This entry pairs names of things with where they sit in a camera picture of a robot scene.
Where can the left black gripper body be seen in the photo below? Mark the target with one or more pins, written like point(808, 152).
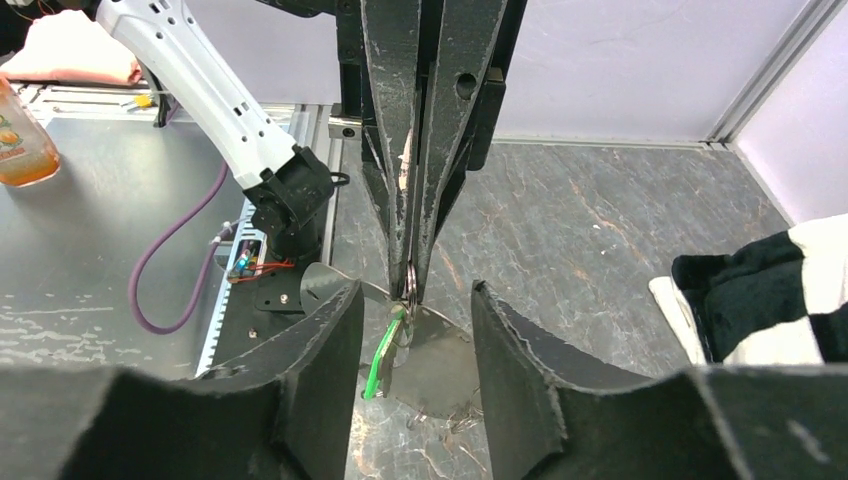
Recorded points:
point(478, 136)

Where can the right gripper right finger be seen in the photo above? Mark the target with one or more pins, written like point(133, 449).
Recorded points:
point(553, 411)

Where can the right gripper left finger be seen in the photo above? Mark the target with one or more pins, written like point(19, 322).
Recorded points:
point(281, 410)

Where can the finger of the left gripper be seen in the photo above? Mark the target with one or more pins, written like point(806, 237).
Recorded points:
point(468, 32)
point(391, 43)

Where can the green tag key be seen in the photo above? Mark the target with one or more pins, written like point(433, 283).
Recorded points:
point(398, 335)

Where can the large metal keyring plate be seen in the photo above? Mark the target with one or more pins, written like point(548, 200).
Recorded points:
point(437, 374)

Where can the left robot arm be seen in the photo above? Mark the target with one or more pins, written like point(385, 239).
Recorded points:
point(426, 80)

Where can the black white checkered blanket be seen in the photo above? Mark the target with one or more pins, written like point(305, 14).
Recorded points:
point(779, 300)

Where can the pink cloth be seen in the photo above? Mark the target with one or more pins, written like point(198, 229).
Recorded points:
point(68, 47)

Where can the orange drink bottle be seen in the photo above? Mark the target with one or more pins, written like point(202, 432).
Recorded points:
point(28, 154)

